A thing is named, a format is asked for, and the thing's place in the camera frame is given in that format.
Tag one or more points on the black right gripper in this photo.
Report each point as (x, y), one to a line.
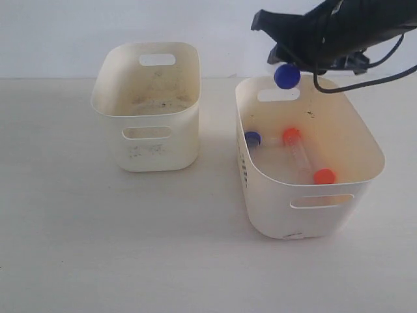
(300, 40)

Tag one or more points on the blue cap tube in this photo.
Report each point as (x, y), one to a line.
(256, 141)
(287, 76)

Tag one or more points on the orange cap tube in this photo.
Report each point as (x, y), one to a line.
(294, 144)
(324, 176)

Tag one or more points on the cream plastic bin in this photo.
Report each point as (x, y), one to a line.
(334, 136)
(147, 98)

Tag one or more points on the orange cap tube front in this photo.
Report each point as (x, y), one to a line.
(324, 176)

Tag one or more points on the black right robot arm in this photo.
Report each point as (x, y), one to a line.
(334, 35)

